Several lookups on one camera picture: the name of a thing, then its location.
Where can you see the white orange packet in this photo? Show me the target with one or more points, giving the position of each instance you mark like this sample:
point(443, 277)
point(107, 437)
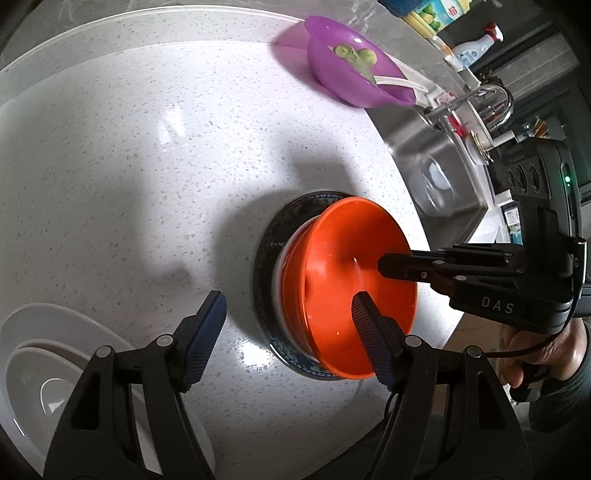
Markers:
point(441, 46)

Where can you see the steel faucet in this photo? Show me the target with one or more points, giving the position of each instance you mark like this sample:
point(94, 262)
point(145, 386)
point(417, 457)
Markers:
point(438, 115)

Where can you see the red white small object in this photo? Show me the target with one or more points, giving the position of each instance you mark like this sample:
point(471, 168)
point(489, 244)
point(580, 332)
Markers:
point(455, 122)

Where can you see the small white dish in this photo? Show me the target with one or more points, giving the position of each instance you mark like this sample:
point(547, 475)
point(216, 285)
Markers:
point(478, 147)

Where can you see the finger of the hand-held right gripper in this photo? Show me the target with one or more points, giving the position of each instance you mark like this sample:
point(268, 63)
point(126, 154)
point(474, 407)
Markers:
point(415, 266)
point(503, 300)

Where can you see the purple plastic basin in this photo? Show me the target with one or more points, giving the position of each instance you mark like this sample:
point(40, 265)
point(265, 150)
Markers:
point(369, 92)

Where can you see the white spoon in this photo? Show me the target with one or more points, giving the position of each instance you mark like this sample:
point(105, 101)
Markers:
point(401, 83)

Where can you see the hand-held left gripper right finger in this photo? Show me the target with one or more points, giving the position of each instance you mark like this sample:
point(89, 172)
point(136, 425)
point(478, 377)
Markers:
point(369, 337)

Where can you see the person's right forearm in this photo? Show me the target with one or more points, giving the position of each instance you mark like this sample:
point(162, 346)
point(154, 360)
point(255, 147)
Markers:
point(568, 401)

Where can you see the white bowl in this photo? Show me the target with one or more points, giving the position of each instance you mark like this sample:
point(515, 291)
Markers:
point(277, 295)

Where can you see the large white plate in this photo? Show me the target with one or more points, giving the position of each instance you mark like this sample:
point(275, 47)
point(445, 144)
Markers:
point(55, 314)

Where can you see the medium white plate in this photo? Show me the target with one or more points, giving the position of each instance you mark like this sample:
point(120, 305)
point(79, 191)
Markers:
point(21, 353)

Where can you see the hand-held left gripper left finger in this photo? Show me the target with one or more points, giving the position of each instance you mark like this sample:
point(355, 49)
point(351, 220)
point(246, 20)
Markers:
point(207, 332)

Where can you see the steel sink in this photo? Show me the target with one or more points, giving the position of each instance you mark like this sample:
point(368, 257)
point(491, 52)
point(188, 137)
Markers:
point(415, 152)

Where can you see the orange plastic bowl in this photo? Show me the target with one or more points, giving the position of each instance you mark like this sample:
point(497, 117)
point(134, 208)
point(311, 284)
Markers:
point(341, 277)

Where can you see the person's right hand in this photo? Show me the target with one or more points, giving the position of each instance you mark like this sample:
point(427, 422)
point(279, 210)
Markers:
point(554, 355)

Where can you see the white spray bottle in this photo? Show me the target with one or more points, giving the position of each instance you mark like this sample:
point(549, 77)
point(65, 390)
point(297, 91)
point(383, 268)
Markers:
point(471, 53)

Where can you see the blue cup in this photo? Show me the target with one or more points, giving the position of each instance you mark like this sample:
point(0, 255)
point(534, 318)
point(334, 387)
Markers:
point(397, 4)

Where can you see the blue patterned ceramic bowl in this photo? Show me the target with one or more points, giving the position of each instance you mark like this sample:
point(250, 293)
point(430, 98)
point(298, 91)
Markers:
point(265, 258)

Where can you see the yellow dish soap bottle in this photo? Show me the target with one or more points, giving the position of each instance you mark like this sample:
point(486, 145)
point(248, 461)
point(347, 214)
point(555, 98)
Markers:
point(434, 14)

